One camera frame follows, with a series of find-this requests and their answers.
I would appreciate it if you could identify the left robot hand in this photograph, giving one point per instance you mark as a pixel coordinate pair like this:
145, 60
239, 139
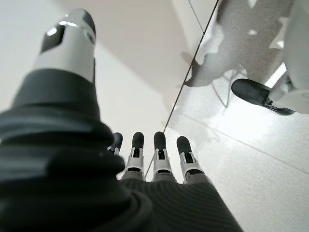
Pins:
60, 157

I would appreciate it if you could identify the wide white cabinet door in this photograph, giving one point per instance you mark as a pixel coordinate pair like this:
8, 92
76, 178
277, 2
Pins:
135, 72

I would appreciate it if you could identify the black left robot foot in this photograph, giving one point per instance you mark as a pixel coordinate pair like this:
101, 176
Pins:
251, 91

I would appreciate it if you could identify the narrow white cabinet door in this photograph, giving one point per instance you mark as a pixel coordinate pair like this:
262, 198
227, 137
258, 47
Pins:
204, 12

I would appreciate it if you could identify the left robot leg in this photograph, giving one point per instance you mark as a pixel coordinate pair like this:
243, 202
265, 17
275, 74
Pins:
297, 48

